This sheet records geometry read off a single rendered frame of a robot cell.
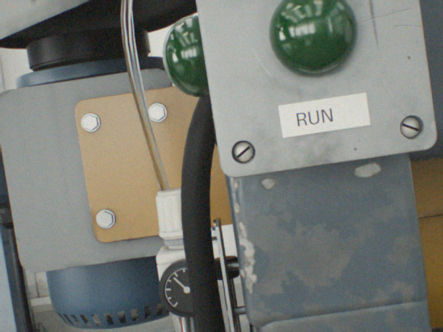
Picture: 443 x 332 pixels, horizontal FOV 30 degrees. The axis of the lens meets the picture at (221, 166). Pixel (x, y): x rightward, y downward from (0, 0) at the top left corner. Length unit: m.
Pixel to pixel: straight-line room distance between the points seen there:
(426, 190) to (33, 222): 0.34
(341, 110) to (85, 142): 0.46
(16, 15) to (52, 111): 0.09
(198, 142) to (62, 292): 0.47
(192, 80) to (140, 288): 0.49
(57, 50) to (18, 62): 4.91
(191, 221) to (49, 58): 0.46
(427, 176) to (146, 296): 0.30
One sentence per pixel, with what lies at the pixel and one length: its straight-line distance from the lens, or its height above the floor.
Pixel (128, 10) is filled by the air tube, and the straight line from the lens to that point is 0.47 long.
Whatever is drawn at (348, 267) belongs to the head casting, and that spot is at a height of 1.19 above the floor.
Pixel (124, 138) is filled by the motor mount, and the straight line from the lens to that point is 0.71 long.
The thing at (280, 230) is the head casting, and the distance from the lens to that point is 0.33.
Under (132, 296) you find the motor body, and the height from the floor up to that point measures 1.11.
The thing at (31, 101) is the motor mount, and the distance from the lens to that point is 0.74.
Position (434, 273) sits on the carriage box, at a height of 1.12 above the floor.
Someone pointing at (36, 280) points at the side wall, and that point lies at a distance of 5.78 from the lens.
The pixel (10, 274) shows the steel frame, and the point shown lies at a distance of 5.74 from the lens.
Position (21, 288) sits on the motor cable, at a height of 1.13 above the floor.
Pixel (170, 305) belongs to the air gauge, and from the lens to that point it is 0.54.
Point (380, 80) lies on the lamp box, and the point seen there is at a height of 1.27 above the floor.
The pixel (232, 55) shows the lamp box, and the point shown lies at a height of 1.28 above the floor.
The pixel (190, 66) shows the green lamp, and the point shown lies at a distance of 0.29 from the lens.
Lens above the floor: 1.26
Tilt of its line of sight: 3 degrees down
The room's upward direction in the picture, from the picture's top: 8 degrees counter-clockwise
